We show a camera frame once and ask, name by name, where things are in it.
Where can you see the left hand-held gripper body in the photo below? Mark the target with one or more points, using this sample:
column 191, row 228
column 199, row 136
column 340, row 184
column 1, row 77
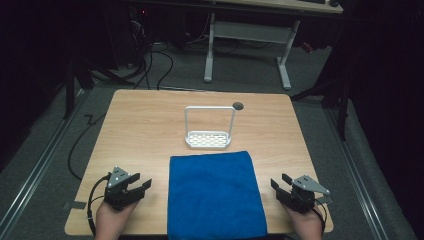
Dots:
column 116, row 190

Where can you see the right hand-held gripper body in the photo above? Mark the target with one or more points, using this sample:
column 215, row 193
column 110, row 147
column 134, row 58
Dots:
column 305, row 195

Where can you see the blue towel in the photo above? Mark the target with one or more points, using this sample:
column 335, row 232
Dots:
column 215, row 196

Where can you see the white towel rack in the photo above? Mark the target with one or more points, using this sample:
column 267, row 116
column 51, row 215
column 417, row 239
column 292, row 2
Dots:
column 208, row 133

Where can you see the person's right hand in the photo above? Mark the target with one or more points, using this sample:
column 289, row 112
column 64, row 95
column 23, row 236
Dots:
column 305, row 223

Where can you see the grey tape strip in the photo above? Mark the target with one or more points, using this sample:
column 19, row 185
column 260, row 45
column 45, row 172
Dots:
column 74, row 205

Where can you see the round table grommet hole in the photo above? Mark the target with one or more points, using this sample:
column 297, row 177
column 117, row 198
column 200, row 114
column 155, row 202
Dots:
column 238, row 106

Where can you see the black metal stand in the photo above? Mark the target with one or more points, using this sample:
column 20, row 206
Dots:
column 80, row 80
column 330, row 96

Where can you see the white-legged desk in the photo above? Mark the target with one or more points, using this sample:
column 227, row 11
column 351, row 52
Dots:
column 253, row 30

